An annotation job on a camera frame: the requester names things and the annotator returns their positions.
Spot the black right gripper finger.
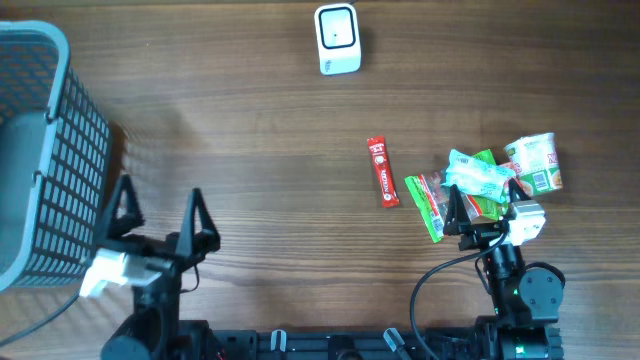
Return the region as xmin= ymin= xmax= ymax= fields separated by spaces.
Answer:
xmin=443 ymin=185 xmax=471 ymax=236
xmin=507 ymin=178 xmax=530 ymax=203

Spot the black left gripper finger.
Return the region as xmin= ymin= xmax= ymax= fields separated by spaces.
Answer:
xmin=175 ymin=188 xmax=220 ymax=258
xmin=97 ymin=174 xmax=145 ymax=239

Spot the green snack bag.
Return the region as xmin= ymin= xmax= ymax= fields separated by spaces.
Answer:
xmin=404 ymin=150 xmax=507 ymax=243

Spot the instant noodle cup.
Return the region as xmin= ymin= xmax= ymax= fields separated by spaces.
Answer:
xmin=504 ymin=133 xmax=563 ymax=197

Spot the teal snack packet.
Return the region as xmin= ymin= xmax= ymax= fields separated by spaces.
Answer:
xmin=442 ymin=149 xmax=510 ymax=203

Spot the red coffee stick sachet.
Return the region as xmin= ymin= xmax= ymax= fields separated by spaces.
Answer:
xmin=367 ymin=136 xmax=400 ymax=208

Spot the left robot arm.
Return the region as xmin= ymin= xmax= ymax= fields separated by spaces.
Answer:
xmin=80 ymin=175 xmax=224 ymax=359

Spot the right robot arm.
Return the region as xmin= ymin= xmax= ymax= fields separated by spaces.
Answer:
xmin=444 ymin=179 xmax=566 ymax=359

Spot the white barcode scanner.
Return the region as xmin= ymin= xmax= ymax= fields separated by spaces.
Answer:
xmin=314 ymin=3 xmax=362 ymax=76

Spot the grey plastic shopping basket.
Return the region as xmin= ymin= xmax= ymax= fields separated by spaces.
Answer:
xmin=1 ymin=21 xmax=113 ymax=290

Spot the black right camera cable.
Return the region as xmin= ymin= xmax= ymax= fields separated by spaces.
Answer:
xmin=409 ymin=229 xmax=510 ymax=360

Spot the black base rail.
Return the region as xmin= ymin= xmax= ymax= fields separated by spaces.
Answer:
xmin=199 ymin=327 xmax=565 ymax=360

